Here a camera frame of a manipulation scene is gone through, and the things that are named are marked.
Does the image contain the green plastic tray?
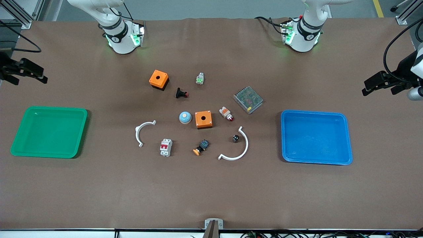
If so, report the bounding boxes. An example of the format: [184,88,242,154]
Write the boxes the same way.
[10,106,88,159]

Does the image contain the black left arm base cable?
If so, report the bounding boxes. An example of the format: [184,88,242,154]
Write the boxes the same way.
[254,16,288,35]

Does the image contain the grey metal table bracket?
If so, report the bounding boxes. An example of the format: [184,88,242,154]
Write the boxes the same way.
[205,218,224,238]

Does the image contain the black cable bundle under table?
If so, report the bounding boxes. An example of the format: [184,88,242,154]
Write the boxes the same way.
[241,231,423,238]

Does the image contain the orange button box upper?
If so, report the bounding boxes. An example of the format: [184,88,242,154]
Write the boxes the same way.
[149,69,170,91]

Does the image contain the blue plastic tray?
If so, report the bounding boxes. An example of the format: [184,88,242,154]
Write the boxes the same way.
[281,110,353,165]

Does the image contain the small white arc clamp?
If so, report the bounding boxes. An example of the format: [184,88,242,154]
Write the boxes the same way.
[135,120,157,148]

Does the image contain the metal mesh power supply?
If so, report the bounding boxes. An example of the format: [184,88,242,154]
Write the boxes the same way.
[233,86,264,115]

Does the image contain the white red circuit breaker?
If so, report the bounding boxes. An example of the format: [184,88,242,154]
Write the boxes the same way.
[160,139,173,157]

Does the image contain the white orange red indicator light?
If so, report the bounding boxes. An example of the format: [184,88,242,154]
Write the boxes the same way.
[219,106,234,122]

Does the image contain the large white arc clamp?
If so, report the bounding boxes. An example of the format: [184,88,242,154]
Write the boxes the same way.
[218,126,249,161]

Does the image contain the aluminium frame profile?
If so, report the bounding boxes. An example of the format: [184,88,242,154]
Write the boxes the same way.
[395,0,423,25]
[0,0,45,29]

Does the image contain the orange button box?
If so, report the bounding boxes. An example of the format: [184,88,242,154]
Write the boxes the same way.
[195,110,213,129]
[149,69,170,91]

